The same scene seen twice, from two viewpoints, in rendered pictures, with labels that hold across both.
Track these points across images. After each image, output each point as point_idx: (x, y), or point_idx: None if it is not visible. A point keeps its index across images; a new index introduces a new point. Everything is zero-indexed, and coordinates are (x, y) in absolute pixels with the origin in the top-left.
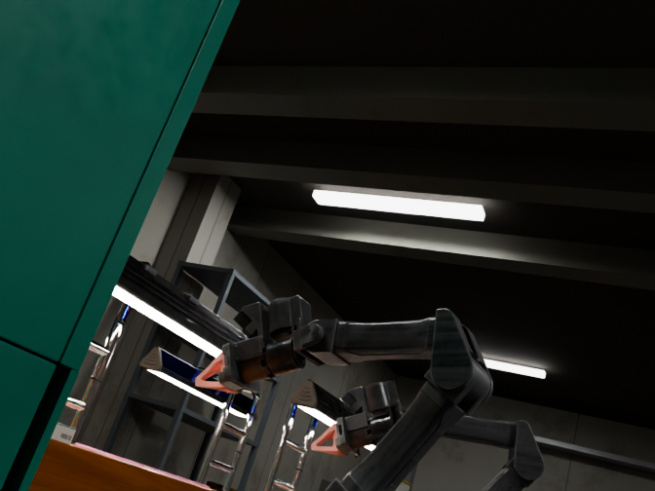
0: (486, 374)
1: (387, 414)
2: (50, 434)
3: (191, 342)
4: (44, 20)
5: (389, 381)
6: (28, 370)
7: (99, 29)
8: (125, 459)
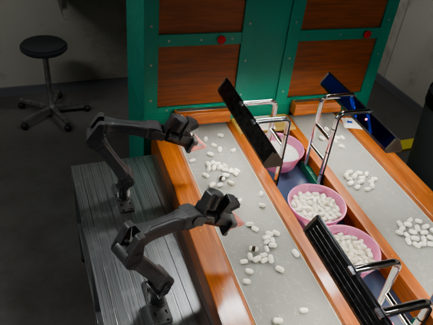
0: (87, 136)
1: None
2: None
3: None
4: (136, 43)
5: (208, 189)
6: (142, 111)
7: (138, 40)
8: (288, 203)
